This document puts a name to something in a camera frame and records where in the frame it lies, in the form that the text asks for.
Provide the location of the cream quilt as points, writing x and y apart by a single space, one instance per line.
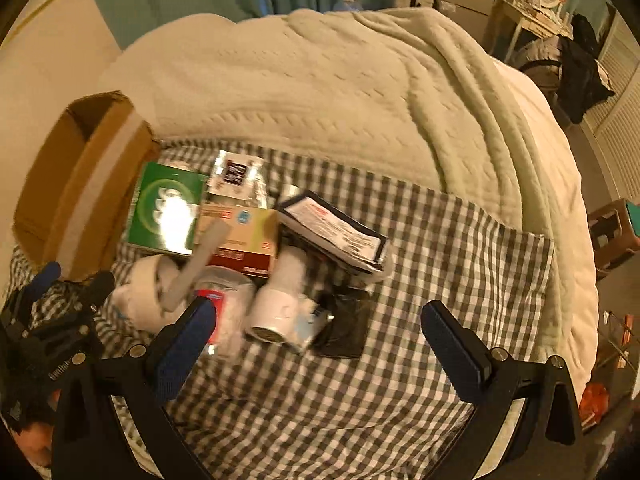
565 240

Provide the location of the clear packet with dark label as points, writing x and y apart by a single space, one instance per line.
235 175

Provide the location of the white knit blanket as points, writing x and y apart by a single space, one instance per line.
350 90

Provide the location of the orange packet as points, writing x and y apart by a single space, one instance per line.
595 405

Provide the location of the black pouch with white label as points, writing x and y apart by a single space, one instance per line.
330 232

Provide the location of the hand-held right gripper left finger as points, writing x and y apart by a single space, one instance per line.
187 342

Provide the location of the green box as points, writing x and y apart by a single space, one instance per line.
165 205

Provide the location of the white louvered door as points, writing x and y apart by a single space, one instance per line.
620 110

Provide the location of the black garment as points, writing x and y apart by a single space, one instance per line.
585 70

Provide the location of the white tissue paper roll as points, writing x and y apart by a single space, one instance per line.
142 290

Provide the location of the red and yellow box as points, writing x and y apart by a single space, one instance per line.
245 235

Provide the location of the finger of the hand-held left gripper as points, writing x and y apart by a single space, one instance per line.
97 287
46 275

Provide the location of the translucent white plastic strip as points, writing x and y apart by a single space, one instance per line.
200 260

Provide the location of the clear plastic jar red label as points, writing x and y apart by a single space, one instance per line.
230 300

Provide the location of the black wallet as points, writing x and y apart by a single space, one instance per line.
345 325

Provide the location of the wooden stool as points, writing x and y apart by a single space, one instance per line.
612 232

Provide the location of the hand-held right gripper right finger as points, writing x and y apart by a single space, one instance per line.
452 355

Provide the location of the white bottle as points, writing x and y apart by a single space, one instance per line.
277 310

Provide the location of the brown cardboard box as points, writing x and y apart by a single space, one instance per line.
95 175

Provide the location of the grey checked cloth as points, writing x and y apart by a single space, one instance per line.
400 300

